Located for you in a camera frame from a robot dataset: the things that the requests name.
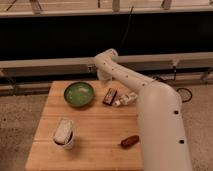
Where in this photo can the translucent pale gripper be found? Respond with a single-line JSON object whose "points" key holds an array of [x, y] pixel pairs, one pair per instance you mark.
{"points": [[105, 80]]}

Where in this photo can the clear plastic water bottle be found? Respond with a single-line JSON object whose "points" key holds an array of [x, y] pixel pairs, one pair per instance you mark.
{"points": [[125, 99]]}

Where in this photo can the dark brown snack bar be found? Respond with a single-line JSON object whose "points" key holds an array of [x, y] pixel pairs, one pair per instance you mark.
{"points": [[109, 97]]}

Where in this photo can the white cup with sponge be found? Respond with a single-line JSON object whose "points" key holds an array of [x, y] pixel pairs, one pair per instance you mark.
{"points": [[63, 135]]}

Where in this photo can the green ceramic bowl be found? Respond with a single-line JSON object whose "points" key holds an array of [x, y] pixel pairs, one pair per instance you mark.
{"points": [[79, 94]]}

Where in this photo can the dark red chili pepper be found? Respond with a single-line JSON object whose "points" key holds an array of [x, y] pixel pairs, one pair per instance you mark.
{"points": [[129, 141]]}

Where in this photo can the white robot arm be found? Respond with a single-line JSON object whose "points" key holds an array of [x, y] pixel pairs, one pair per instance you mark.
{"points": [[161, 129]]}

